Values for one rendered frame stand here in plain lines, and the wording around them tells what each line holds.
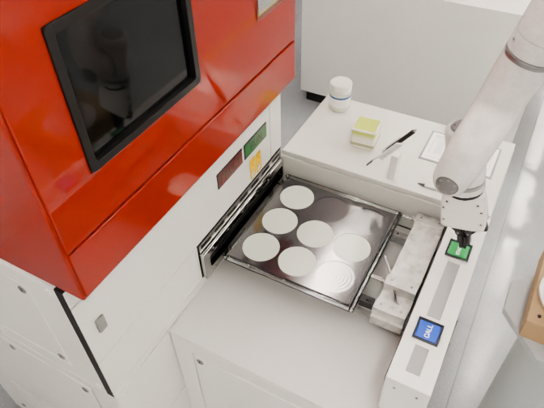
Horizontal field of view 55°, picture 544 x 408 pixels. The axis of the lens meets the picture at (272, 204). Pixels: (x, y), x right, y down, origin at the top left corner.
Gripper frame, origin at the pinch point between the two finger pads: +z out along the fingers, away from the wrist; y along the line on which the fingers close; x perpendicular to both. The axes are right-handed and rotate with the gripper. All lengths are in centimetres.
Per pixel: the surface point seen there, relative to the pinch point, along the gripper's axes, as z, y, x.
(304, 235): 2.6, -40.1, -7.5
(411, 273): 10.7, -11.6, -5.2
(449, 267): 5.0, -1.9, -5.7
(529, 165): 102, -4, 173
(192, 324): 7, -57, -41
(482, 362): 103, 0, 37
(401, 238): 12.5, -18.9, 8.2
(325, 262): 4.5, -31.3, -13.6
